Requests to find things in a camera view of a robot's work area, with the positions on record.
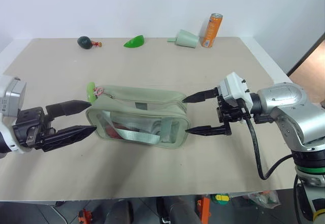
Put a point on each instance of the green yellow toy block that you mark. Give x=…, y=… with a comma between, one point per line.
x=220, y=199

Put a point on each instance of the small red orange figure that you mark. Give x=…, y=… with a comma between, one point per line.
x=97, y=44

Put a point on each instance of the clear plastic bag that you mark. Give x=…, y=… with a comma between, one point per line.
x=262, y=199

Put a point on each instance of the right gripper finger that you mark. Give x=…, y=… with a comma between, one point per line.
x=200, y=97
x=210, y=130

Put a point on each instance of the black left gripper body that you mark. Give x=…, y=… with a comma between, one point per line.
x=30, y=126

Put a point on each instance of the orange black tool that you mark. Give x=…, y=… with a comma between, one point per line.
x=85, y=216

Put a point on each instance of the brown board panel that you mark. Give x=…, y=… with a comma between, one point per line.
x=311, y=64

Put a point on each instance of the pale green cup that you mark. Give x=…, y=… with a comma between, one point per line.
x=186, y=39

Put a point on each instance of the orange drink can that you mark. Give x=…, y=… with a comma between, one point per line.
x=212, y=31

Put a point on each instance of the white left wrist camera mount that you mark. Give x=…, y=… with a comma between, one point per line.
x=12, y=94

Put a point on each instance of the bright green plastic scoop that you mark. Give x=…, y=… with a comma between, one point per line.
x=134, y=42

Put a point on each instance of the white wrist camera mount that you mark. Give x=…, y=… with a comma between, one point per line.
x=233, y=87
x=12, y=94

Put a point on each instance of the beige table mat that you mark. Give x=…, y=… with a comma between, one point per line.
x=142, y=173

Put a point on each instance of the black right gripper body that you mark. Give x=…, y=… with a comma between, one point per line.
x=228, y=113

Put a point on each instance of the red item inside pouch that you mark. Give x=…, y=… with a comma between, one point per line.
x=111, y=131

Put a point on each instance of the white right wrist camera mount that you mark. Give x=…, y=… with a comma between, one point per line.
x=233, y=87

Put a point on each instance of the green zip pouch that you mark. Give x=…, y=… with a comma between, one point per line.
x=142, y=99

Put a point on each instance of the dark green round toy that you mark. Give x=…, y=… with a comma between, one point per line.
x=84, y=42

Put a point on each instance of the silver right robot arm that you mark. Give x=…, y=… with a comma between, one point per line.
x=287, y=107

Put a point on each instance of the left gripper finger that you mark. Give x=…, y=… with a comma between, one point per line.
x=68, y=136
x=68, y=107

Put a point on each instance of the orange upright clamp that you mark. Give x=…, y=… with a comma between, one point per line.
x=204, y=208

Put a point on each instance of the large dark rounded shape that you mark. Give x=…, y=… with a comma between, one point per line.
x=177, y=210

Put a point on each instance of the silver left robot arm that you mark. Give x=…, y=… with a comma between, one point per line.
x=2, y=148

